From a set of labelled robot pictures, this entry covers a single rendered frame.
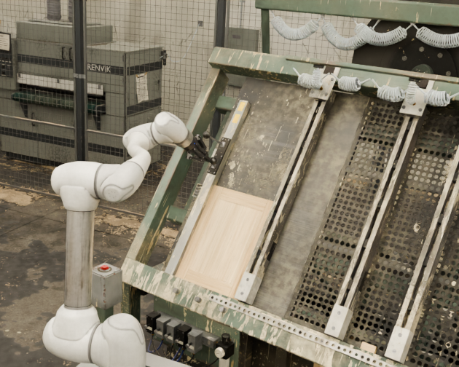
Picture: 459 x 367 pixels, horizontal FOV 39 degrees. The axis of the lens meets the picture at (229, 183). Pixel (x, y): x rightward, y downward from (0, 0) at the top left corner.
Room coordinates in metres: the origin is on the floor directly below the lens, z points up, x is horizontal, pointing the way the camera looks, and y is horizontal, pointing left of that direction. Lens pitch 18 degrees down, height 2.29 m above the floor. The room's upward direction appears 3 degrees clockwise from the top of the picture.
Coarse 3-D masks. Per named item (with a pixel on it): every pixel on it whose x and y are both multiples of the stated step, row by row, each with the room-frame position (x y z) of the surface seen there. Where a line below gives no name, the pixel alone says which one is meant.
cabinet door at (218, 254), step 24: (216, 192) 3.05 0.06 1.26; (240, 192) 2.99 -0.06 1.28; (216, 216) 2.97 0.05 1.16; (240, 216) 2.91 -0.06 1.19; (264, 216) 2.85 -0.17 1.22; (192, 240) 2.93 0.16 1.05; (216, 240) 2.88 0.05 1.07; (240, 240) 2.83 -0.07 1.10; (192, 264) 2.85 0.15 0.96; (216, 264) 2.80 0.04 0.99; (240, 264) 2.75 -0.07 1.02; (216, 288) 2.72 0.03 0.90
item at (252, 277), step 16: (320, 96) 3.04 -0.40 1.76; (320, 112) 3.03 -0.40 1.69; (304, 128) 3.01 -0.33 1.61; (320, 128) 3.02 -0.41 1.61; (304, 144) 2.96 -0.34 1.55; (304, 160) 2.91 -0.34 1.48; (288, 176) 2.88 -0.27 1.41; (288, 192) 2.82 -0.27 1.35; (272, 208) 2.81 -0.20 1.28; (288, 208) 2.82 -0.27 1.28; (272, 224) 2.75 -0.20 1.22; (272, 240) 2.73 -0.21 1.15; (256, 256) 2.69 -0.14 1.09; (256, 272) 2.63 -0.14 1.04; (240, 288) 2.62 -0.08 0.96; (256, 288) 2.64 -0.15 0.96
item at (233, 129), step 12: (240, 120) 3.25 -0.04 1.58; (228, 132) 3.22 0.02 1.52; (228, 156) 3.17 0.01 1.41; (216, 180) 3.10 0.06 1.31; (204, 192) 3.05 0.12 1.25; (204, 204) 3.02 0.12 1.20; (192, 216) 3.00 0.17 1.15; (192, 228) 2.95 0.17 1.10; (180, 240) 2.94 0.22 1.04; (180, 252) 2.90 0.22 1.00; (168, 264) 2.88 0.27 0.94
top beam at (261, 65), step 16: (224, 48) 3.50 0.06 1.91; (224, 64) 3.43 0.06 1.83; (240, 64) 3.38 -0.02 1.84; (256, 64) 3.34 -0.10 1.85; (272, 64) 3.29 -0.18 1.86; (288, 64) 3.25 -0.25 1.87; (304, 64) 3.21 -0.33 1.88; (272, 80) 3.35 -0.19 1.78; (288, 80) 3.27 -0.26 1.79; (336, 80) 3.07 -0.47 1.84; (384, 80) 2.96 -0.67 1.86; (400, 80) 2.92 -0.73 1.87; (432, 96) 2.80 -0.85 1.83
